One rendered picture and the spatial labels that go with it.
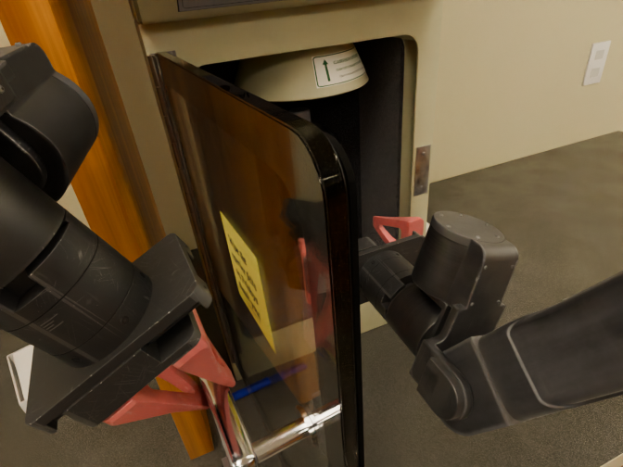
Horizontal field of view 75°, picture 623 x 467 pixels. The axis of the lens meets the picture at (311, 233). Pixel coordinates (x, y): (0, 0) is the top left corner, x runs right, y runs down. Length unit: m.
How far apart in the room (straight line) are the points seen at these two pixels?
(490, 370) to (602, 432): 0.35
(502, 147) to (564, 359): 1.09
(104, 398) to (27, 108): 0.14
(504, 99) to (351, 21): 0.85
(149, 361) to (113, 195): 0.17
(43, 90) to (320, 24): 0.28
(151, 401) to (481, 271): 0.23
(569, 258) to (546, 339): 0.64
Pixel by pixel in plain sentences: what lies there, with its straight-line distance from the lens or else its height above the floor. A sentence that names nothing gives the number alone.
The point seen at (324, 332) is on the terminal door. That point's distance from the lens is 0.17.
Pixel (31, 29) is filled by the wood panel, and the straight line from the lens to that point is 0.33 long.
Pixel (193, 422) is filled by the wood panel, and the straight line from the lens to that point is 0.54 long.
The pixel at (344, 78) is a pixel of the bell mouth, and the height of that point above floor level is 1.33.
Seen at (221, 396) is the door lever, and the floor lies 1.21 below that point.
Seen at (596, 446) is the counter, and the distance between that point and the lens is 0.63.
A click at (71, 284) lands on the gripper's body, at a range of 0.20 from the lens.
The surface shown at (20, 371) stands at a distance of 0.76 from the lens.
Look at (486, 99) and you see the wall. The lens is 1.23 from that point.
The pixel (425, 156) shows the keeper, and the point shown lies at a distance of 0.57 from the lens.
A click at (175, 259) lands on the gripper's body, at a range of 0.24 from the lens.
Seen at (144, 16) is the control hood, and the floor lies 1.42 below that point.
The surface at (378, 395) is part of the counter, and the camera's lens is 0.61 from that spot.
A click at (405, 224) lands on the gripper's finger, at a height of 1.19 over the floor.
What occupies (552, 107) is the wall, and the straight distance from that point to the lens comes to 1.43.
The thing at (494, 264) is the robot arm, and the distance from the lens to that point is 0.32.
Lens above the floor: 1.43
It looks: 32 degrees down
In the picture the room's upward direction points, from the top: 6 degrees counter-clockwise
